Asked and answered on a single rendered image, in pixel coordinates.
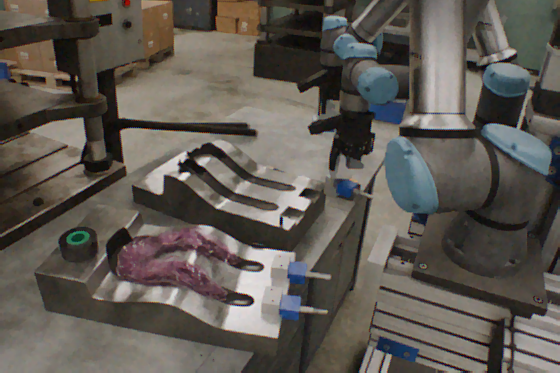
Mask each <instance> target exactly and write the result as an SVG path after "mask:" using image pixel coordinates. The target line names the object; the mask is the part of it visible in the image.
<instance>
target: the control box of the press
mask: <svg viewBox="0 0 560 373"><path fill-rule="evenodd" d="M47 4H48V14H49V17H68V16H70V15H69V9H68V0H47ZM89 8H90V15H92V16H94V17H96V18H98V20H99V21H98V25H99V31H100V33H99V34H98V35H97V36H96V37H94V38H93V48H94V54H95V56H94V60H95V66H96V77H97V83H98V93H101V94H103V95H104V96H105V97H106V99H107V111H106V112H105V113H104V114H103V115H101V120H102V122H103V121H105V120H106V119H110V118H117V117H118V118H119V116H118V112H119V110H118V103H117V96H116V82H115V75H114V72H115V69H117V68H121V67H124V66H127V65H129V63H130V62H134V61H137V60H140V59H143V58H144V43H143V24H142V6H141V0H89ZM72 43H73V39H69V38H63V39H53V44H54V45H53V48H54V52H55V61H56V66H57V71H62V72H65V73H68V74H69V75H70V84H71V89H72V93H76V94H78V92H77V88H76V81H75V75H77V74H76V65H75V59H74V55H75V54H74V49H73V45H72ZM105 151H107V152H109V153H112V159H113V160H114V161H116V162H121V163H124V160H123V152H122V138H121V131H119V132H117V133H116V134H115V135H113V136H112V137H111V138H110V140H108V141H107V143H106V144H105Z"/></svg>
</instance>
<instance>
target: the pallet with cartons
mask: <svg viewBox="0 0 560 373"><path fill-rule="evenodd" d="M141 6H142V24H143V43H144V58H143V59H140V60H137V62H136V64H137V69H141V70H142V69H147V68H149V62H151V63H161V62H163V61H164V59H163V56H171V57H172V56H174V55H175V54H174V53H175V52H174V35H173V32H174V24H172V23H173V19H172V10H173V4H172V1H167V2H166V1H157V0H149V1H147V0H141Z"/></svg>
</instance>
